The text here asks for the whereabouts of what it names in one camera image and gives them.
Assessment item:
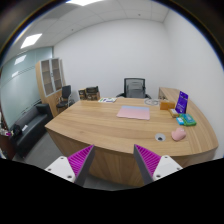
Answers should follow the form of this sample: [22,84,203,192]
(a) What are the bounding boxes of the white leaflet on desk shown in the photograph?
[98,97,117,103]

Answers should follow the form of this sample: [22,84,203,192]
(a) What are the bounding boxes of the coiled white cable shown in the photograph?
[144,98,161,107]

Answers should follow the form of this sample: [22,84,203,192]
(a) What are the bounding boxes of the pink and blue mouse pad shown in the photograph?
[117,105,150,120]

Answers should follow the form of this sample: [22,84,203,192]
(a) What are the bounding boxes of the orange cardboard box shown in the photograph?
[160,100,175,110]

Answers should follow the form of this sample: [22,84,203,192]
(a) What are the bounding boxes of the small yellow box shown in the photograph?
[168,109,179,118]

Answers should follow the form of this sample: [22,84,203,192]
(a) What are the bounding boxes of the black visitor chair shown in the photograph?
[56,85,72,110]

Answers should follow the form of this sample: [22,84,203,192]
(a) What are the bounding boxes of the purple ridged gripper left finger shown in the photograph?
[46,145,95,186]

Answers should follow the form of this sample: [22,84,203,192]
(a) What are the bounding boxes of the blue small pack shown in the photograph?
[176,117,184,125]

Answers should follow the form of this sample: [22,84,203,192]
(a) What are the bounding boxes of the black leather sofa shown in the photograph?
[10,104,53,158]

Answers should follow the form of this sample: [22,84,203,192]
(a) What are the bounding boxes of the pink computer mouse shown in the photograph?
[171,128,186,141]

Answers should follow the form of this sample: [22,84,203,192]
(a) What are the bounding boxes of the purple standing sign card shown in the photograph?
[175,92,188,114]

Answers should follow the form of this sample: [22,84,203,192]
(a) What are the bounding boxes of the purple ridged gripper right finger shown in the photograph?
[133,144,182,185]

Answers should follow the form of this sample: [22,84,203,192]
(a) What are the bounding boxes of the grey mesh office chair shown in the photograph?
[118,78,151,99]

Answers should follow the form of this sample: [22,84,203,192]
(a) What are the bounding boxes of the wooden glass-door cabinet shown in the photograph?
[35,58,68,117]

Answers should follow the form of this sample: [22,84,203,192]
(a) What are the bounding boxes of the large wooden office desk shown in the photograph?
[46,98,218,186]

